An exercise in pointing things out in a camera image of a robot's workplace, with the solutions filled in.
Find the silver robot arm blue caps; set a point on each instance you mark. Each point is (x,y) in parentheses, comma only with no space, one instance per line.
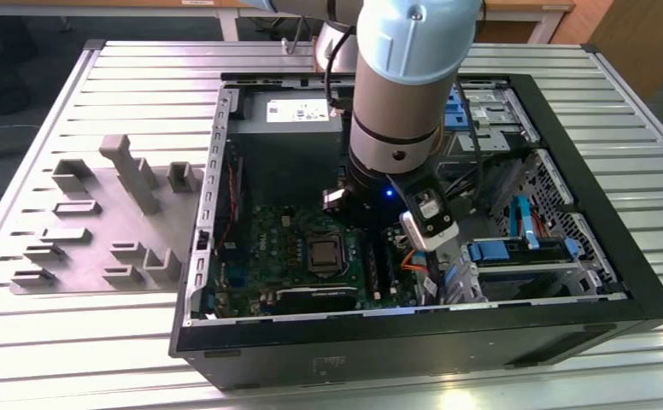
(400,107)

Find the CPU socket with CPU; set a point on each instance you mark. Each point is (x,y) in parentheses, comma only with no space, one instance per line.
(326,254)

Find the green motherboard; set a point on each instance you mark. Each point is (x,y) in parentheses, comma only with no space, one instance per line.
(275,239)

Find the grey power supply unit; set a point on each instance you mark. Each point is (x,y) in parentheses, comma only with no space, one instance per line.
(286,124)

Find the black graphics card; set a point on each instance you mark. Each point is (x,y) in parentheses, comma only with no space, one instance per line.
(317,299)

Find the blue disk carrier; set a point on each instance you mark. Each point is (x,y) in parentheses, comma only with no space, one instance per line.
(456,115)

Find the hard disk in blue carrier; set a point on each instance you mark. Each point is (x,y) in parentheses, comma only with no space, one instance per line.
(514,252)

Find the black PC case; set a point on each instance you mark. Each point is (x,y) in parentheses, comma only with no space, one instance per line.
(424,350)

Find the grey parts rack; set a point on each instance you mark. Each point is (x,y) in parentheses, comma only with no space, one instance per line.
(110,239)

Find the wooden desk white legs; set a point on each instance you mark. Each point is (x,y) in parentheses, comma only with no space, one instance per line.
(537,6)

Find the wooden cabinet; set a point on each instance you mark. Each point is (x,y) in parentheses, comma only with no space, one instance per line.
(640,42)

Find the dark chair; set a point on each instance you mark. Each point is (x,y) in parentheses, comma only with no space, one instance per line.
(2,64)

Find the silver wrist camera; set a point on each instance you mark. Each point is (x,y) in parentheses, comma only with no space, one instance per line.
(429,230)

